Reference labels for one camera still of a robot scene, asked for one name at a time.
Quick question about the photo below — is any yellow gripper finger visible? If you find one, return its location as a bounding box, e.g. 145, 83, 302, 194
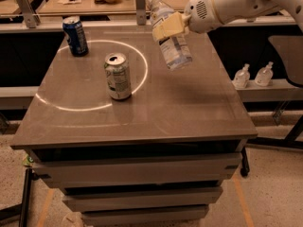
151, 12, 191, 42

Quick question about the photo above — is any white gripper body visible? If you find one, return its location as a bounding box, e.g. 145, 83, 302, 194
185, 0, 226, 33

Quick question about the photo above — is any clear plastic water bottle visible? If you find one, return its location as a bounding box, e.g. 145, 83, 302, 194
148, 0, 192, 71

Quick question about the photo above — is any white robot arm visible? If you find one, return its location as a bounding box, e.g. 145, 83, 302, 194
152, 0, 303, 41

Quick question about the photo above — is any left sanitizer pump bottle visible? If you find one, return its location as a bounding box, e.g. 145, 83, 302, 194
233, 63, 250, 89

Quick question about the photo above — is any sanitizer pump bottle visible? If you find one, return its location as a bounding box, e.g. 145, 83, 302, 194
255, 61, 274, 86
233, 63, 250, 89

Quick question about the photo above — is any right sanitizer pump bottle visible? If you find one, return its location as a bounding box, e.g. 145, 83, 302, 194
255, 61, 274, 86

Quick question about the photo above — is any green and white soda can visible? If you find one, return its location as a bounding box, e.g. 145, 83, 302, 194
104, 53, 132, 100

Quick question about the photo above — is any blue soda can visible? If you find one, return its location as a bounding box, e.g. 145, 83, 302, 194
62, 16, 89, 57

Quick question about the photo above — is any grey drawer cabinet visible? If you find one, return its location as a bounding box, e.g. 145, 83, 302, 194
12, 26, 257, 227

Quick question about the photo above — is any middle metal bracket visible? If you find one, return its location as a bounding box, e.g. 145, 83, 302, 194
135, 0, 146, 26

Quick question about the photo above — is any metal bracket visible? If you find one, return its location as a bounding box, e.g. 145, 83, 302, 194
16, 0, 40, 28
135, 0, 146, 26

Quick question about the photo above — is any left metal bracket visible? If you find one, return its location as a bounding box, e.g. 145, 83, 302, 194
16, 0, 40, 28

